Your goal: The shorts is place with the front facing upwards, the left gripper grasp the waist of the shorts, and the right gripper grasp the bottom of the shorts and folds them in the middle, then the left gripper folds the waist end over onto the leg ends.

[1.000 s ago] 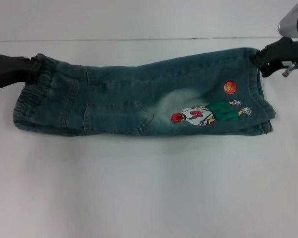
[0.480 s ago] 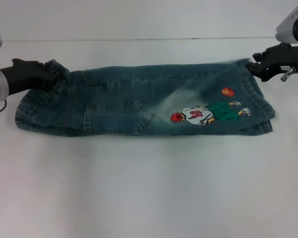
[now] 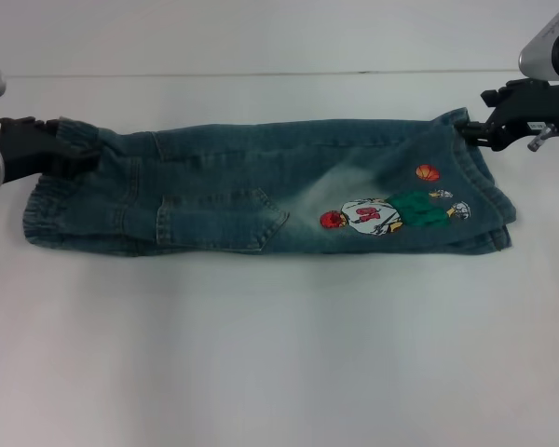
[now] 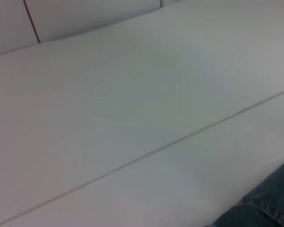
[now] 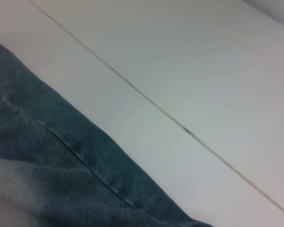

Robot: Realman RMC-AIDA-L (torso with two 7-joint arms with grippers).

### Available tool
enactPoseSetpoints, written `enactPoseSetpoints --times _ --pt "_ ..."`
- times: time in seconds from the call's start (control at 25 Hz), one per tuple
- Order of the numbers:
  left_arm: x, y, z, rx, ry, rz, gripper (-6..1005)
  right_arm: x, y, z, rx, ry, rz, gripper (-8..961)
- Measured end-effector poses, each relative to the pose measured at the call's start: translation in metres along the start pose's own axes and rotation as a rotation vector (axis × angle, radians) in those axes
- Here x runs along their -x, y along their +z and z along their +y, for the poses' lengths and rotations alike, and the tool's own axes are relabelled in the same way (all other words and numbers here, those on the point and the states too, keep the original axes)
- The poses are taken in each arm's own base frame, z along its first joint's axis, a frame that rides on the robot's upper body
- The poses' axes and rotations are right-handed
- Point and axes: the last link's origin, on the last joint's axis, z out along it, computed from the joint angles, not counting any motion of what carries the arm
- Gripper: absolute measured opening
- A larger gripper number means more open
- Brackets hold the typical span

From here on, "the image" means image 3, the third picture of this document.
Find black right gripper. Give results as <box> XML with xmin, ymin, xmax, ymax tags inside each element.
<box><xmin>460</xmin><ymin>78</ymin><xmax>559</xmax><ymax>153</ymax></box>

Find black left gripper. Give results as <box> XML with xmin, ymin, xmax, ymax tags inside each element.
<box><xmin>0</xmin><ymin>115</ymin><xmax>102</xmax><ymax>182</ymax></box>

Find blue denim shorts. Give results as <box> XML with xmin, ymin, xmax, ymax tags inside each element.
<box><xmin>22</xmin><ymin>107</ymin><xmax>518</xmax><ymax>255</ymax></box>

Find silver cable connector plug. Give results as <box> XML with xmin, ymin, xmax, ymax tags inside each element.
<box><xmin>526</xmin><ymin>123</ymin><xmax>554</xmax><ymax>153</ymax></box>

